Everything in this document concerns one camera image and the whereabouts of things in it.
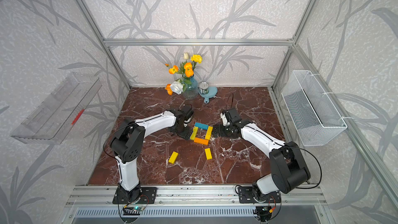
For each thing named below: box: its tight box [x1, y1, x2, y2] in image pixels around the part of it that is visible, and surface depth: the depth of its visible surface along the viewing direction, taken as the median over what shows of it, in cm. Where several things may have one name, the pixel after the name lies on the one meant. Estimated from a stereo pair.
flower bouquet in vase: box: [164, 52, 203, 101], surface depth 88 cm
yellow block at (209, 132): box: [205, 126, 213, 141], surface depth 97 cm
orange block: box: [193, 136, 209, 146], surface depth 93 cm
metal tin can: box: [198, 81, 209, 95], surface depth 117 cm
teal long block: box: [194, 122, 209, 131], surface depth 101 cm
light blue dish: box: [197, 86, 219, 104], surface depth 118 cm
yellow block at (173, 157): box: [168, 150, 179, 164], surface depth 86 cm
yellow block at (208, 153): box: [204, 147, 213, 161], surface depth 88 cm
